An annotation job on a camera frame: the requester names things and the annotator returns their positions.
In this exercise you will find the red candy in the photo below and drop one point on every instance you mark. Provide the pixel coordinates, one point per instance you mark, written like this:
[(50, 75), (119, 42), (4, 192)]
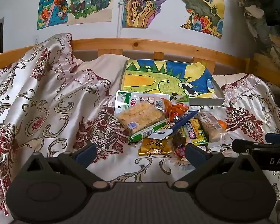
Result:
[(179, 152)]

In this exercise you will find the orange chicken snack pack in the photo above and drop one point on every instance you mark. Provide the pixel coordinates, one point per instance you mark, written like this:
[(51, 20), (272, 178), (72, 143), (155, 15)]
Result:
[(176, 110)]

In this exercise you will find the wall poster with blond figure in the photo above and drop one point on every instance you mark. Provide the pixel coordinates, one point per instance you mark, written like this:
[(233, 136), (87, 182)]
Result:
[(91, 2)]

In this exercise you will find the clear pastry packet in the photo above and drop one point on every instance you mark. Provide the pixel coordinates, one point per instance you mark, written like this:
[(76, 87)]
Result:
[(210, 126)]

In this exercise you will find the blue white milk packet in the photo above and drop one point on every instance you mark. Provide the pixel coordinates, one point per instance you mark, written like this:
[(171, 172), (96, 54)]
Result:
[(178, 123)]

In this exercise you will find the green sausage stick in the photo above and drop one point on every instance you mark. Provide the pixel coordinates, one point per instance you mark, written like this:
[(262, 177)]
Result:
[(142, 134)]

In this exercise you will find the dark brown snack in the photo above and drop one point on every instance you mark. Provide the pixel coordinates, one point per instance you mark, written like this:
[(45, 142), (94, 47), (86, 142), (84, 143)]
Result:
[(178, 140)]

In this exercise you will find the small orange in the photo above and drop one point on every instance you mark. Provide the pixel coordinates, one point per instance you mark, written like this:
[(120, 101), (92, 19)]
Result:
[(222, 124)]

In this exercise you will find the printed satin blanket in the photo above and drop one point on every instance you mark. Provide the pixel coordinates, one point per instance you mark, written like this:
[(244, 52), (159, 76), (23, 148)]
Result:
[(49, 102)]

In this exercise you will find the wall poster with orange-haired figure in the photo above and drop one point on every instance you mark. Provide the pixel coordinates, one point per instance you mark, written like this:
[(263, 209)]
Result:
[(51, 7)]

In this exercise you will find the camouflage cloth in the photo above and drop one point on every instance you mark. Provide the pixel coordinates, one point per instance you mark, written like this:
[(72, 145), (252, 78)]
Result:
[(266, 42)]

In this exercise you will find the wall poster with dark fish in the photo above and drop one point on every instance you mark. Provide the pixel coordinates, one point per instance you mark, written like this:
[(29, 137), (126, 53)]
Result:
[(203, 9)]

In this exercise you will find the yellow purple candy packet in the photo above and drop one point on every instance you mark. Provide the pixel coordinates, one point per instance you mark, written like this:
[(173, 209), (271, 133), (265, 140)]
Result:
[(197, 131)]

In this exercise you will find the grey box with painted lining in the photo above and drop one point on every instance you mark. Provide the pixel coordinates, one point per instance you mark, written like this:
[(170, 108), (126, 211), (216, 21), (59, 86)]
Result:
[(154, 79)]

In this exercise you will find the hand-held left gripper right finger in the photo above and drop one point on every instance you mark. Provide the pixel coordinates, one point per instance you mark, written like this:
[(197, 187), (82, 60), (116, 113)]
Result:
[(194, 155)]

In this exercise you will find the gold snack packet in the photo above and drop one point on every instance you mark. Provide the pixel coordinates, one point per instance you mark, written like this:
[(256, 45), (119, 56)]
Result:
[(154, 147)]

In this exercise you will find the wall poster with orange waves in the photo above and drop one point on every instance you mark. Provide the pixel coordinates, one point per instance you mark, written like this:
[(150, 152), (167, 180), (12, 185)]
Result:
[(144, 4)]

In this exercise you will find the slim yellow candy packet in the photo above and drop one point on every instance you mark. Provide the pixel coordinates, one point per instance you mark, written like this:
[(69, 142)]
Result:
[(184, 133)]

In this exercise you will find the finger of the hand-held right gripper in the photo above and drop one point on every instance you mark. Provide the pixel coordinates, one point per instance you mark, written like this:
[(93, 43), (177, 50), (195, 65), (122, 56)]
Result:
[(241, 144), (277, 138)]

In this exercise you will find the green white snack pouch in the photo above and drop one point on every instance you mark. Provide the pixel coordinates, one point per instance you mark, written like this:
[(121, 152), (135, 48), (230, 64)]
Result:
[(123, 98)]

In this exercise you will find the rice crisp cake pack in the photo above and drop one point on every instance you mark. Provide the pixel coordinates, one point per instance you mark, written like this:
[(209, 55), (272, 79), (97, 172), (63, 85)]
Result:
[(140, 115)]

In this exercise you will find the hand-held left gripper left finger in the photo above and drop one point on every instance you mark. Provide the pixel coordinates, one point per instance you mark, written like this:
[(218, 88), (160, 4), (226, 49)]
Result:
[(86, 155)]

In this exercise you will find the white wall pipe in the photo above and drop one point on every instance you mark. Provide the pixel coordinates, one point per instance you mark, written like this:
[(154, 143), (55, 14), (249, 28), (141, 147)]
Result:
[(120, 16)]

